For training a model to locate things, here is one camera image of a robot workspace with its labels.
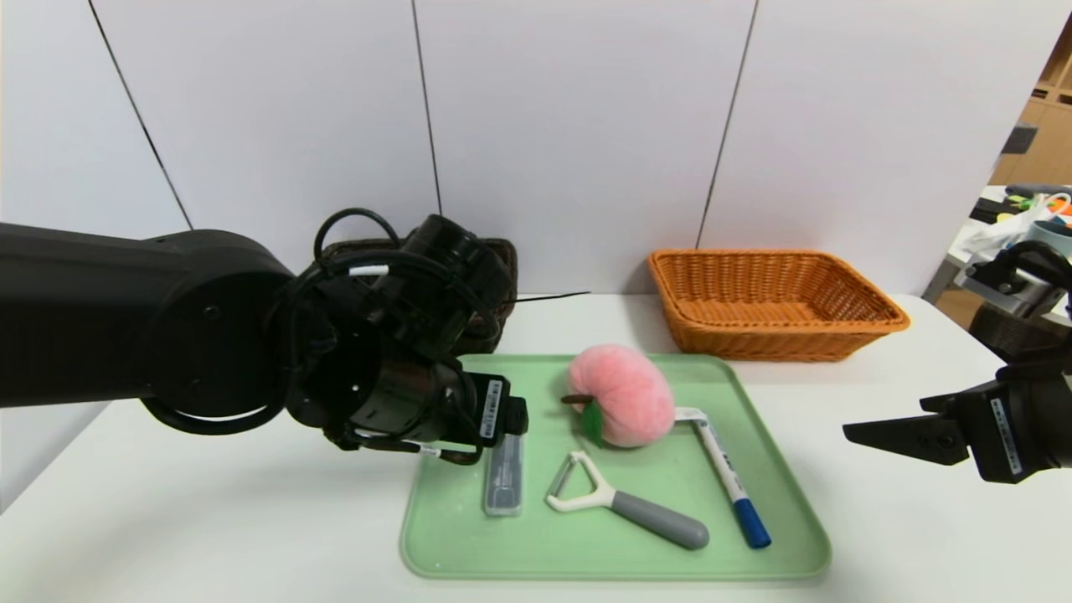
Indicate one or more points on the white marker blue cap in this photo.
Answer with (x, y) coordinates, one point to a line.
(729, 481)

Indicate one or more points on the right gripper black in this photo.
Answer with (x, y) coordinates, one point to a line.
(1002, 437)

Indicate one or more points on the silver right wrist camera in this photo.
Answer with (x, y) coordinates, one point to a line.
(1017, 289)

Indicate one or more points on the pink plush peach toy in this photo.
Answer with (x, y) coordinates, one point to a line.
(624, 394)

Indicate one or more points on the grey barcoded pen case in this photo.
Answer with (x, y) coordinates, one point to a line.
(504, 477)

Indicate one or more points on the white plastic bag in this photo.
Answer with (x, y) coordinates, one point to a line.
(988, 239)

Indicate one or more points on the dark brown wicker basket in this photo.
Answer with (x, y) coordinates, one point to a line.
(490, 339)

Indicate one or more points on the grey-blue mug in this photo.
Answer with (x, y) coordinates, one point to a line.
(1057, 230)

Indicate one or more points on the wooden background shelf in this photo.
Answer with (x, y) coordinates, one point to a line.
(1047, 134)

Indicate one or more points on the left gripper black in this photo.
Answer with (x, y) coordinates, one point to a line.
(493, 409)

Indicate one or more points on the green plastic tray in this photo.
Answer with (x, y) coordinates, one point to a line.
(469, 544)

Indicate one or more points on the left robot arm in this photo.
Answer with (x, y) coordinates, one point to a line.
(126, 318)

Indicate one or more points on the orange wicker basket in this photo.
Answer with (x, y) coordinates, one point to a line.
(720, 331)

